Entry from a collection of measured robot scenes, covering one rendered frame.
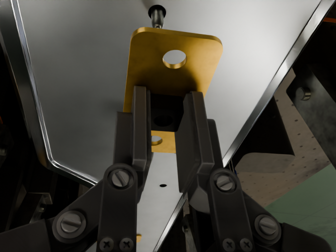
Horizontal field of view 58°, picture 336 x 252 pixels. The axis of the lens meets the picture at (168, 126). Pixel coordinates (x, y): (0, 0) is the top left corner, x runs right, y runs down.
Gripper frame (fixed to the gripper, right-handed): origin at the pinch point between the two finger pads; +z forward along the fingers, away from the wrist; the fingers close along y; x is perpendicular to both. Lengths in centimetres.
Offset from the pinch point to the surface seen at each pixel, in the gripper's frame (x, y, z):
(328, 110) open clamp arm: -4.8, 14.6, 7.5
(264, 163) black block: -19.6, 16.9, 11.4
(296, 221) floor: -304, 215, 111
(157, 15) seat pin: 0.3, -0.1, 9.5
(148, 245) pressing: -52, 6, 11
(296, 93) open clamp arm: -5.9, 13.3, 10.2
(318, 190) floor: -223, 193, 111
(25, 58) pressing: -4.9, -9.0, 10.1
